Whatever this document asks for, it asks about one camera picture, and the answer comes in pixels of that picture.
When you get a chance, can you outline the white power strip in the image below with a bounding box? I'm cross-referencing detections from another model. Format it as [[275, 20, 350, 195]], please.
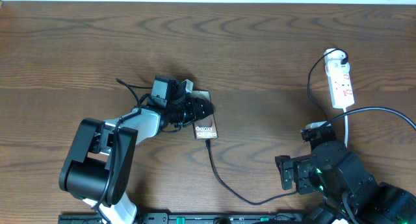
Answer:
[[325, 60, 355, 109]]

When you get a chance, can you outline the white USB charger plug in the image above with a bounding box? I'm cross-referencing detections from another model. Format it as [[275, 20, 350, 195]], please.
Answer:
[[324, 48, 348, 65]]

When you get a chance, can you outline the left camera black cable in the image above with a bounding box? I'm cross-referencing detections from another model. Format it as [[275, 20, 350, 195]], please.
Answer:
[[92, 77, 153, 224]]

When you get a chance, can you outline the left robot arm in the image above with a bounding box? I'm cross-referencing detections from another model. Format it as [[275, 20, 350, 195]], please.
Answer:
[[58, 76, 214, 223]]

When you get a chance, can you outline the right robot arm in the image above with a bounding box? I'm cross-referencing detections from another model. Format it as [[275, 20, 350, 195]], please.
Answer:
[[275, 140, 415, 223]]

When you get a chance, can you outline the black USB charging cable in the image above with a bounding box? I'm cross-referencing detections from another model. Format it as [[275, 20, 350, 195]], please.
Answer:
[[205, 48, 350, 206]]

